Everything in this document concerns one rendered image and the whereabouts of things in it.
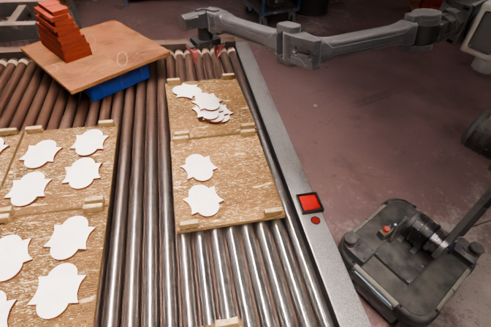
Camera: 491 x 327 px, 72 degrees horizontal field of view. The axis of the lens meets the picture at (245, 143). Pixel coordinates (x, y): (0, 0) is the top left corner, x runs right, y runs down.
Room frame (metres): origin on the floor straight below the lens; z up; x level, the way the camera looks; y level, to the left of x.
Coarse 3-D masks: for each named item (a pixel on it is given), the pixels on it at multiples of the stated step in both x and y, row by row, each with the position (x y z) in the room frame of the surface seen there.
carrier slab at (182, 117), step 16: (208, 80) 1.41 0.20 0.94; (224, 80) 1.41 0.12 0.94; (176, 96) 1.25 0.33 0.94; (224, 96) 1.28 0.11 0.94; (240, 96) 1.29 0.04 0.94; (176, 112) 1.14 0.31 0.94; (192, 112) 1.14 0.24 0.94; (240, 112) 1.17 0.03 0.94; (176, 128) 1.03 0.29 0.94; (192, 128) 1.04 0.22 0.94; (208, 128) 1.05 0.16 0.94; (224, 128) 1.05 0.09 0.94; (256, 128) 1.06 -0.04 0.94
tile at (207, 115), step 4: (192, 108) 1.14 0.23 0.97; (196, 108) 1.14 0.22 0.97; (196, 112) 1.12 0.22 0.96; (200, 112) 1.11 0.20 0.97; (204, 112) 1.11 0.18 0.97; (208, 112) 1.11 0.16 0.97; (212, 112) 1.12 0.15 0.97; (216, 112) 1.12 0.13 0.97; (220, 112) 1.13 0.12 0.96; (200, 116) 1.09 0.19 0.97; (204, 116) 1.09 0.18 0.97; (208, 116) 1.09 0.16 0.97; (212, 116) 1.09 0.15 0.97; (216, 116) 1.09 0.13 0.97
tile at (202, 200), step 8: (192, 192) 0.70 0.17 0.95; (200, 192) 0.71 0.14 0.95; (208, 192) 0.71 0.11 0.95; (184, 200) 0.67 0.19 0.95; (192, 200) 0.67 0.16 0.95; (200, 200) 0.67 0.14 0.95; (208, 200) 0.67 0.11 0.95; (216, 200) 0.68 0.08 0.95; (192, 208) 0.64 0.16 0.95; (200, 208) 0.64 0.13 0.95; (208, 208) 0.64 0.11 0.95; (216, 208) 0.64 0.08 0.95; (208, 216) 0.61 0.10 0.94
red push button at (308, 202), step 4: (300, 196) 0.73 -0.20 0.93; (304, 196) 0.73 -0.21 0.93; (308, 196) 0.73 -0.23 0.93; (312, 196) 0.73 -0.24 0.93; (300, 200) 0.71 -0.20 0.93; (304, 200) 0.71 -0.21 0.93; (308, 200) 0.71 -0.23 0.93; (312, 200) 0.72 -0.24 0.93; (316, 200) 0.72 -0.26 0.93; (304, 204) 0.69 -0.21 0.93; (308, 204) 0.70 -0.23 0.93; (312, 204) 0.70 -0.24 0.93; (316, 204) 0.70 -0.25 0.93; (304, 208) 0.68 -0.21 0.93; (308, 208) 0.68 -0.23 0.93; (312, 208) 0.68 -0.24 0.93; (316, 208) 0.68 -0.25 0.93
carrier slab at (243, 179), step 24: (192, 144) 0.95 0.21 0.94; (216, 144) 0.96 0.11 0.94; (240, 144) 0.97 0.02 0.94; (240, 168) 0.84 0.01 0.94; (264, 168) 0.84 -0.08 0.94; (216, 192) 0.72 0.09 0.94; (240, 192) 0.72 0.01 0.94; (264, 192) 0.73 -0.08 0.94; (192, 216) 0.62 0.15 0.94; (216, 216) 0.62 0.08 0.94; (240, 216) 0.63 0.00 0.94
